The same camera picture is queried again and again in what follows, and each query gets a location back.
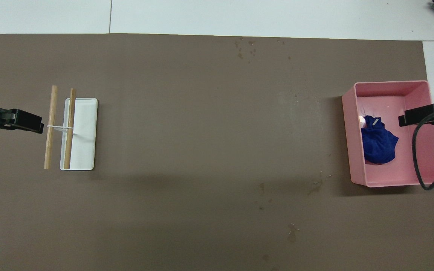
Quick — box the pink plastic bin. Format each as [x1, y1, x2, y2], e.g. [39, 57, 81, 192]
[342, 80, 434, 188]

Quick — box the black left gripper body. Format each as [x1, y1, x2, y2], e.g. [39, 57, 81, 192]
[0, 107, 35, 132]

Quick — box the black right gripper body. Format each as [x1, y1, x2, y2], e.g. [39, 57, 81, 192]
[408, 102, 434, 125]

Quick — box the brown table mat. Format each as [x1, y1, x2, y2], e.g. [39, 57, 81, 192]
[0, 33, 434, 271]

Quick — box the blue towel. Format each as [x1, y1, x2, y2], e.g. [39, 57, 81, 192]
[361, 115, 399, 165]

